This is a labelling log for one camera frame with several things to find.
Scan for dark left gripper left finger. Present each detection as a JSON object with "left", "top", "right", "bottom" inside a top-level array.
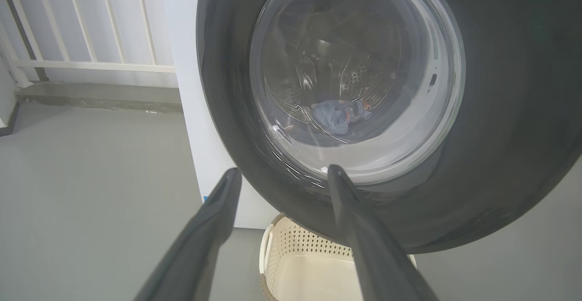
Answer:
[{"left": 132, "top": 168, "right": 243, "bottom": 301}]

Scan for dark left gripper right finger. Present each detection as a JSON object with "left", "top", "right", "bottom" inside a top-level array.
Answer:
[{"left": 327, "top": 165, "right": 439, "bottom": 301}]

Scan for blue garment small orange prints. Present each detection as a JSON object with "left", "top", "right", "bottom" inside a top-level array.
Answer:
[{"left": 311, "top": 100, "right": 374, "bottom": 135}]

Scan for black round glass washer door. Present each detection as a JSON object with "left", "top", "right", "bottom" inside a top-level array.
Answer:
[{"left": 196, "top": 0, "right": 582, "bottom": 255}]

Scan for white front-load washing machine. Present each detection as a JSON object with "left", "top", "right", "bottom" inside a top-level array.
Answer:
[{"left": 159, "top": 0, "right": 280, "bottom": 230}]

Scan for stainless steel washer drum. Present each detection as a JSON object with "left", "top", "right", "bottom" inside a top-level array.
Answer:
[{"left": 261, "top": 0, "right": 405, "bottom": 133}]

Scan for cream perforated laundry basket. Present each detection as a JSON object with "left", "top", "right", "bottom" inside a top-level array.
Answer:
[{"left": 259, "top": 213, "right": 418, "bottom": 301}]

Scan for white metal railing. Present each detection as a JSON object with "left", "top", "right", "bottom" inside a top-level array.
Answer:
[{"left": 0, "top": 0, "right": 178, "bottom": 88}]

